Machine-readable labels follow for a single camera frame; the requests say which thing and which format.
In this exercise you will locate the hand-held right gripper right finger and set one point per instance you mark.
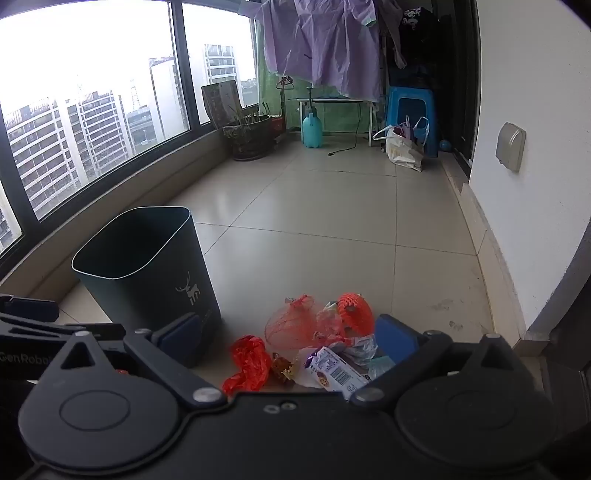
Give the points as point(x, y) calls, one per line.
point(395, 337)

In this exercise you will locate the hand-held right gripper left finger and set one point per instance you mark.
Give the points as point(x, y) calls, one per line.
point(181, 337)

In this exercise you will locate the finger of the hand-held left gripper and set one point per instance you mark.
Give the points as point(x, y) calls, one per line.
point(51, 328)
point(27, 308)

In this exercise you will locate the light blue plastic scrap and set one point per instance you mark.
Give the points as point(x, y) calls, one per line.
point(381, 367)

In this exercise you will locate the clear plastic bag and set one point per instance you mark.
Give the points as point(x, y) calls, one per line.
point(362, 348)

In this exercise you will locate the orange foam fruit net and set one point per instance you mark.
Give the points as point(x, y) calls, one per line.
point(356, 314)

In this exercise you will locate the white purple snack wrapper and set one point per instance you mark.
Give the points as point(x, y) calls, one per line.
point(330, 369)

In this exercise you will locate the red plastic bag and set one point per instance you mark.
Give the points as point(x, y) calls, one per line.
point(249, 362)

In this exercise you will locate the dark teal trash bin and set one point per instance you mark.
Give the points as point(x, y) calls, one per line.
point(138, 258)

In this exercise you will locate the orange mesh net bag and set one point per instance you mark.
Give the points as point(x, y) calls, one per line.
point(291, 323)

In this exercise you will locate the gold candy wrapper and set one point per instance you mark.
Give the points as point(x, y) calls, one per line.
point(282, 367)

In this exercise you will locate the white shopping bag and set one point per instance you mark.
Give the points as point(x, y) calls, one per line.
point(404, 150)

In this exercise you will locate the small blue ball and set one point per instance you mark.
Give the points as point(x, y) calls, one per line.
point(445, 146)

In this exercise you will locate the potted plant in dark pot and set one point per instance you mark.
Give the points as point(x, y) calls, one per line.
point(249, 136)

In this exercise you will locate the teal spray bottle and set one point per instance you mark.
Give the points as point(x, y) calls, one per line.
point(312, 129)

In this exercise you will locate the blue plastic stool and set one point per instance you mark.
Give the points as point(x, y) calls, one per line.
point(406, 108)

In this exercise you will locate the small red pot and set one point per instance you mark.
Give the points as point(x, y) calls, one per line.
point(277, 125)

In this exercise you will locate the flat cardboard box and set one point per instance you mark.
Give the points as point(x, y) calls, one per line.
point(221, 101)

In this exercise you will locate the white folding table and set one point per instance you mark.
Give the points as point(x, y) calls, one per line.
point(332, 100)

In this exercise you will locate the clothes hanger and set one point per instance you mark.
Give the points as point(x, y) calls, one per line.
point(285, 83)

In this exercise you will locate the purple hanging garment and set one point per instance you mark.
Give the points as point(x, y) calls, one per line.
point(318, 41)

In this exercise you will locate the black garment with skull print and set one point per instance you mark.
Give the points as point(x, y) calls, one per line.
point(415, 32)

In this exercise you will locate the grey wall socket cover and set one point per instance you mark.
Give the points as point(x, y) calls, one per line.
point(510, 147)

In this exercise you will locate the black window frame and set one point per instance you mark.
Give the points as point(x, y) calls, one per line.
point(181, 64)

